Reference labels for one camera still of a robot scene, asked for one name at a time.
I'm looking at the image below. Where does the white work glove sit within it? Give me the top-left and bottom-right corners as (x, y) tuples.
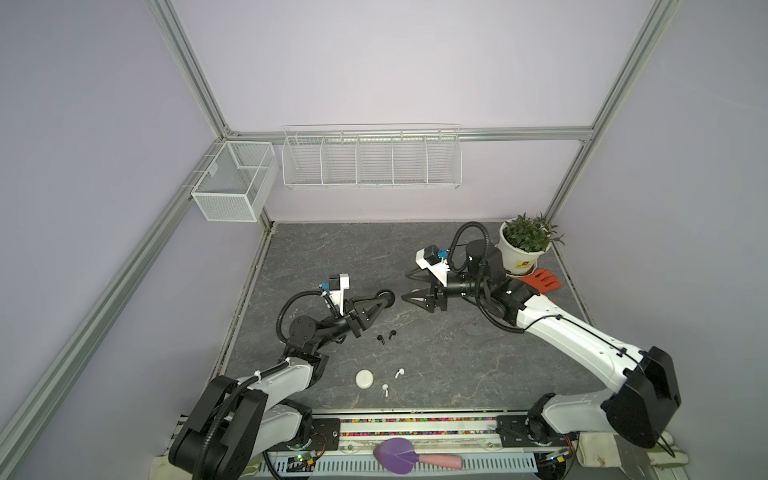
(577, 432), (690, 472)
(148, 456), (262, 480)

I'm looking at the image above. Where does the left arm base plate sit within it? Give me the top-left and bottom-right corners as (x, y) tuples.
(286, 417), (341, 451)

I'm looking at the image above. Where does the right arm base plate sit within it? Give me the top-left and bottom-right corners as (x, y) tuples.
(495, 414), (578, 448)

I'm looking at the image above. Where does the green potted plant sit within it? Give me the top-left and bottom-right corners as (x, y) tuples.
(501, 213), (563, 253)

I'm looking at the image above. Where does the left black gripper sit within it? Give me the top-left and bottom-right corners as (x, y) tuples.
(313, 296), (387, 353)

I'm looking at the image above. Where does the right white work glove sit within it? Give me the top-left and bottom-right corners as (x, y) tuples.
(577, 432), (690, 472)

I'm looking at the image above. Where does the left white work glove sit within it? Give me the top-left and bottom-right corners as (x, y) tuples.
(148, 456), (262, 480)

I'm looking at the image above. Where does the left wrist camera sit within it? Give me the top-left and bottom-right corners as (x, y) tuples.
(320, 273), (350, 317)

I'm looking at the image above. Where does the white mesh box basket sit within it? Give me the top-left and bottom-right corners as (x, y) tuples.
(192, 141), (279, 223)

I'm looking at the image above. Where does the white plant pot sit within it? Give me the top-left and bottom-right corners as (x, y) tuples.
(496, 222), (549, 276)

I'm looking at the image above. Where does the purple scoop pink handle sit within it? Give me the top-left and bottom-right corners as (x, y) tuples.
(373, 437), (463, 475)

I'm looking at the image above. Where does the white earbud charging case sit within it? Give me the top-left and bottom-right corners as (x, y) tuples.
(355, 369), (374, 390)

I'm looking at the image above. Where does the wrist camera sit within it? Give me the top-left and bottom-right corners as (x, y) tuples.
(320, 273), (350, 317)
(415, 245), (450, 286)

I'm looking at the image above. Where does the red rubber glove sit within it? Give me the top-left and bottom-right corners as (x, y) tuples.
(519, 268), (562, 294)

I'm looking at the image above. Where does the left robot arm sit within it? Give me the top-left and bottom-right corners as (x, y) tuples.
(168, 289), (396, 479)

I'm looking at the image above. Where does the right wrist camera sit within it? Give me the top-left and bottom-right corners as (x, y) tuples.
(415, 245), (450, 286)

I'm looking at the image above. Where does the black earbud charging case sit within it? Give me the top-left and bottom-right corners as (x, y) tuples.
(376, 289), (396, 308)

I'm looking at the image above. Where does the white wire shelf basket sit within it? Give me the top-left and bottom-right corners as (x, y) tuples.
(282, 123), (463, 189)

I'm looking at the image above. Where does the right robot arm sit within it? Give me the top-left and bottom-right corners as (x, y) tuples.
(401, 221), (682, 449)

